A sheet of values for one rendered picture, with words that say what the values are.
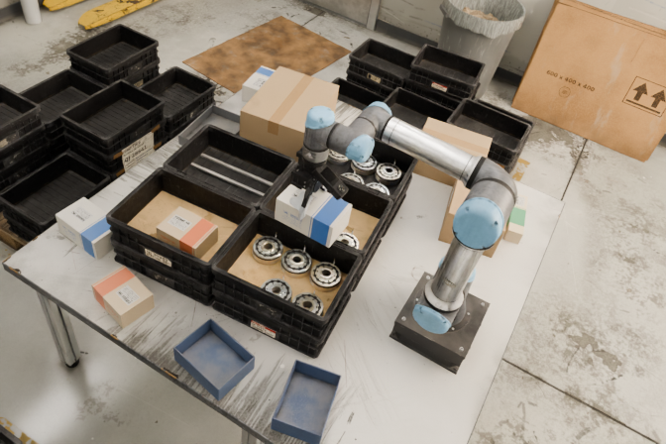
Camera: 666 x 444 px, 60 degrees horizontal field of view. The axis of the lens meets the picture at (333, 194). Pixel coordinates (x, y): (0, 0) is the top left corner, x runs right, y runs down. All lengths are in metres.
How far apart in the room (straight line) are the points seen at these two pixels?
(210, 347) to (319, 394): 0.38
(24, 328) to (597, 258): 3.01
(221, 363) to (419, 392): 0.63
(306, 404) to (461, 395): 0.50
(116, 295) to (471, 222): 1.15
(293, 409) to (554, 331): 1.73
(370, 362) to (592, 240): 2.14
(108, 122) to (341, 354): 1.74
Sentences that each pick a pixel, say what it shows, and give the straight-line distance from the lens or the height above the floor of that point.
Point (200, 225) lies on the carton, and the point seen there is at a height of 0.90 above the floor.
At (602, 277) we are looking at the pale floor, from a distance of 3.63.
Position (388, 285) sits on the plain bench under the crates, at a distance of 2.16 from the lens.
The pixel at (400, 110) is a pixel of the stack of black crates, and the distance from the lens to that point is 3.55.
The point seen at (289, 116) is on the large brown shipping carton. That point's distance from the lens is 2.47.
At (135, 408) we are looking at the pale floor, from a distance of 2.67.
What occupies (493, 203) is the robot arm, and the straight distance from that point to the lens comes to 1.46.
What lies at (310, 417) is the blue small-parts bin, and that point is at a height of 0.70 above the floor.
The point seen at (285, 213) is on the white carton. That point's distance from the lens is 1.78.
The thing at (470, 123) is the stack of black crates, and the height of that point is 0.49.
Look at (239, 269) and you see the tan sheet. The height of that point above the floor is 0.83.
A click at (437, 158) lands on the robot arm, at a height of 1.41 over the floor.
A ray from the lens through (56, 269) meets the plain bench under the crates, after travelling 2.21.
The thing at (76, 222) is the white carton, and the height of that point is 0.79.
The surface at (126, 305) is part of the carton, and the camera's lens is 1.98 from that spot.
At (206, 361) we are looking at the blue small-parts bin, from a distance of 1.93.
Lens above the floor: 2.38
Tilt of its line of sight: 44 degrees down
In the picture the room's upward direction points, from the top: 11 degrees clockwise
